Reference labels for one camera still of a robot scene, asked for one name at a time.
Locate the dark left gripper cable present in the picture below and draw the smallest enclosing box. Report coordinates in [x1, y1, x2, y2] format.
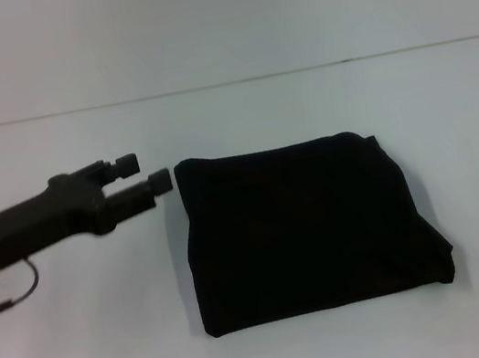
[0, 255, 46, 316]

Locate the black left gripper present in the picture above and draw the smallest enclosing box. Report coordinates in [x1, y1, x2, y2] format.
[0, 146, 184, 271]

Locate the black T-shirt with white lettering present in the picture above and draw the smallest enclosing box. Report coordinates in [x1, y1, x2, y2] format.
[169, 115, 464, 342]

